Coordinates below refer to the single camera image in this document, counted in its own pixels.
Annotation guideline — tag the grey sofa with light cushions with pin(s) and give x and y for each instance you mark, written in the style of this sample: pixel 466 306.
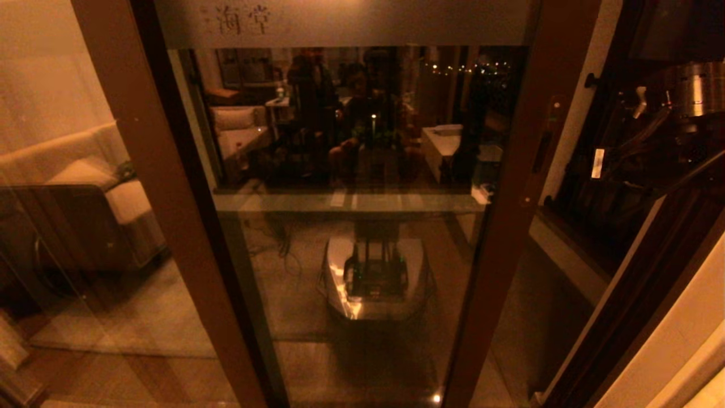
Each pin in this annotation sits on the grey sofa with light cushions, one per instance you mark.
pixel 73 226

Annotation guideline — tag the stone side window sill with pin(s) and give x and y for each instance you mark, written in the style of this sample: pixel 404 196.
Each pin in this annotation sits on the stone side window sill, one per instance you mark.
pixel 572 249

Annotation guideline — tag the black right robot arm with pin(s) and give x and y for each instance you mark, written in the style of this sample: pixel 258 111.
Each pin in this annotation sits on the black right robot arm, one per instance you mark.
pixel 715 136

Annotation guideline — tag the dark brown door jamb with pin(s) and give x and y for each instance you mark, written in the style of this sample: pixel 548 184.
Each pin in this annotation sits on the dark brown door jamb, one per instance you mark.
pixel 651 272

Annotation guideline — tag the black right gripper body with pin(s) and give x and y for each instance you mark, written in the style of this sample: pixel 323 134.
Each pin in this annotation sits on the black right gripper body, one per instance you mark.
pixel 640 153

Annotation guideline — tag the silver cylindrical right gripper motor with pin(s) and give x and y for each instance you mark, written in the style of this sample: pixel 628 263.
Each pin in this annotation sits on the silver cylindrical right gripper motor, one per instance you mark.
pixel 699 88

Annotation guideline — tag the brown framed glass sliding door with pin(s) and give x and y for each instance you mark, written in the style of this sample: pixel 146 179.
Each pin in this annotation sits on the brown framed glass sliding door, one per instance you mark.
pixel 498 255

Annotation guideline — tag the small dark object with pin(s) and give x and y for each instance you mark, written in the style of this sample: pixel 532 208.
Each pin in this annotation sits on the small dark object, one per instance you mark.
pixel 126 170

